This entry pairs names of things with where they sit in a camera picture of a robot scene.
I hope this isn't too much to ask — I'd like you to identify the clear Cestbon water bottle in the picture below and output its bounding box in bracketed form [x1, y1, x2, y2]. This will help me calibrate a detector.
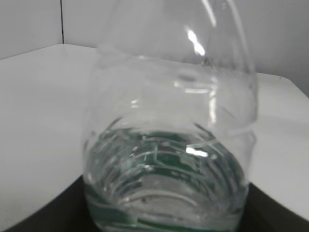
[82, 0, 257, 232]

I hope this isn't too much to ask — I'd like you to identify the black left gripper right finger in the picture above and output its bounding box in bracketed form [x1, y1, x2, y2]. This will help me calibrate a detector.
[238, 184, 309, 232]

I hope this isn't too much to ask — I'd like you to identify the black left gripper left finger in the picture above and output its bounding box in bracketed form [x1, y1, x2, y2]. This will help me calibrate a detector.
[7, 176, 97, 232]

